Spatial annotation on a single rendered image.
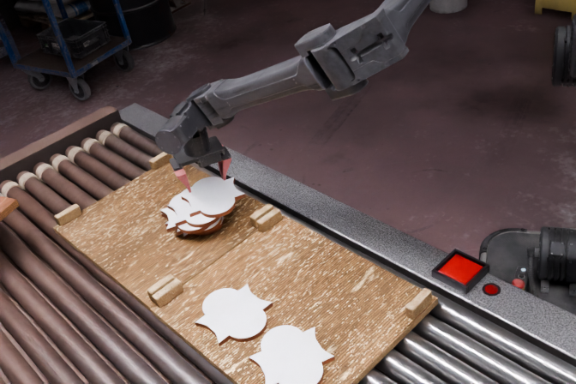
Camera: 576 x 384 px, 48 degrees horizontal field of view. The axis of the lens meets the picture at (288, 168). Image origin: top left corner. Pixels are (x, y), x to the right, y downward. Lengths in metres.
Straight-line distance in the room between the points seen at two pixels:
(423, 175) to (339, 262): 1.84
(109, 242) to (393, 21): 0.82
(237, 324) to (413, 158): 2.12
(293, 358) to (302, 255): 0.26
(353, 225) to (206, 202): 0.32
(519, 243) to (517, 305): 1.15
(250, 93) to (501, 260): 1.34
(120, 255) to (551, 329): 0.86
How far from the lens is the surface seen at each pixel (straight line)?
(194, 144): 1.36
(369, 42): 0.97
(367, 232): 1.37
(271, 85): 1.11
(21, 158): 1.92
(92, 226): 1.56
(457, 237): 2.73
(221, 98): 1.24
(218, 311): 1.22
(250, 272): 1.29
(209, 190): 1.43
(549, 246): 2.12
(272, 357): 1.13
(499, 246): 2.34
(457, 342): 1.16
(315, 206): 1.45
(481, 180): 3.04
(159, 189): 1.60
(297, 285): 1.24
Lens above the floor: 1.80
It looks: 34 degrees down
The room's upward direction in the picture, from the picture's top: 11 degrees counter-clockwise
